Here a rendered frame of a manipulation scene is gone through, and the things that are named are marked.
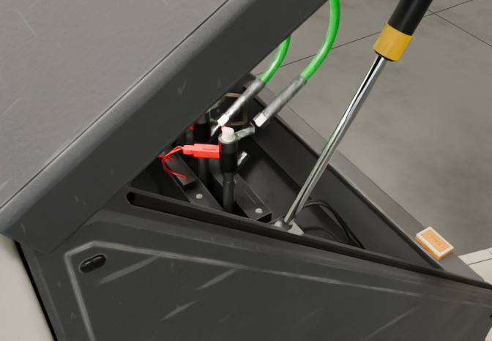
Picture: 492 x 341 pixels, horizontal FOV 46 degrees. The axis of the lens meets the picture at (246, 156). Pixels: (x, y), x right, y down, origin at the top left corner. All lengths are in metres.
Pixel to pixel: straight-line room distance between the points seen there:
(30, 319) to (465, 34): 3.32
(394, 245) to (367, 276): 0.48
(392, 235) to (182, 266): 0.68
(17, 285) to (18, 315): 0.02
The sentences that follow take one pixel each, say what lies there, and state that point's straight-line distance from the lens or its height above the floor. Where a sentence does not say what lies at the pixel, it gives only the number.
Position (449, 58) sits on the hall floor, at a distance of 3.28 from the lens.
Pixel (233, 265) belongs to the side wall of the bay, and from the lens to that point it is 0.38.
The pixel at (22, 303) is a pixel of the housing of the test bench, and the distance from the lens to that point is 0.32.
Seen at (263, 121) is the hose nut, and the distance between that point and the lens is 0.84.
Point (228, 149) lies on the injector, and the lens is 0.83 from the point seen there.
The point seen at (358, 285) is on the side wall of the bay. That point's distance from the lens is 0.53.
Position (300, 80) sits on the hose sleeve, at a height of 1.18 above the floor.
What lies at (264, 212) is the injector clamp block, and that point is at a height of 0.98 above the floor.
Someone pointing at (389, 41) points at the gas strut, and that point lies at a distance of 0.39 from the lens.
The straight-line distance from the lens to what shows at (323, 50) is 0.85.
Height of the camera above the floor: 1.66
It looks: 42 degrees down
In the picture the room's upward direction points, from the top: 1 degrees clockwise
